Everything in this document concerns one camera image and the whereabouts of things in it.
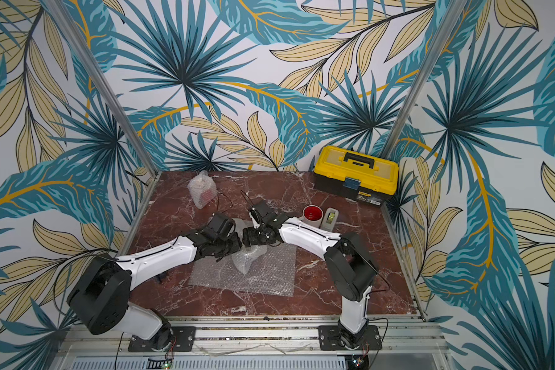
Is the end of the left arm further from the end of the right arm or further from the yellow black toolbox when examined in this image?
the yellow black toolbox

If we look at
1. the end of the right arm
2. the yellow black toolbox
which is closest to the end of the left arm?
the end of the right arm

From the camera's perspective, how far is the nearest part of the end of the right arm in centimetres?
65

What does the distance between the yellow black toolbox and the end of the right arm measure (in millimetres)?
392

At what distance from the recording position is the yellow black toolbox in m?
0.99
